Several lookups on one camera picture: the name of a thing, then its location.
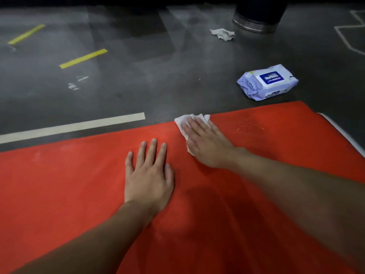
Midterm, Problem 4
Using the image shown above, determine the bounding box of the person's right hand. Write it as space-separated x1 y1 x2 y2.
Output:
181 116 249 170

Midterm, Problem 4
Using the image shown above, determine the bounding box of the person's left hand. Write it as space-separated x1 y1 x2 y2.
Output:
124 138 175 225

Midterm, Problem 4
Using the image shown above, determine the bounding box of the white wet wipe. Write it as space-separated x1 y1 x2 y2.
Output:
174 113 211 156
209 28 235 42

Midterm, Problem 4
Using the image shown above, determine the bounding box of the pale blue wipes pack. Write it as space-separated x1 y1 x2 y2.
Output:
236 64 299 102

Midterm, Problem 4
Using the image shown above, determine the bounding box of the red mat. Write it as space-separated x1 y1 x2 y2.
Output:
0 100 365 274

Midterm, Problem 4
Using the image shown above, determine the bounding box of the person's right forearm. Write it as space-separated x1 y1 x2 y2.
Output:
232 148 365 271

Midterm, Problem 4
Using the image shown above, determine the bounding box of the person's left forearm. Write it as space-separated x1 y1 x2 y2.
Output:
13 201 156 274

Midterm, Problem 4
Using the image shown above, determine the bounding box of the white fluffy padding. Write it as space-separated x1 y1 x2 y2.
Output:
317 112 365 158

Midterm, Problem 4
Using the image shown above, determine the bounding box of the yellow tape strip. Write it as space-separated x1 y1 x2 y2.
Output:
7 24 46 45
59 48 109 69

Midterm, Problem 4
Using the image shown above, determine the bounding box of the black round base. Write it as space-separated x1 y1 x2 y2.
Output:
232 0 289 34

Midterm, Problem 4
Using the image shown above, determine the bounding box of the black gym machine frame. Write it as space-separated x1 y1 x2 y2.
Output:
0 0 237 8

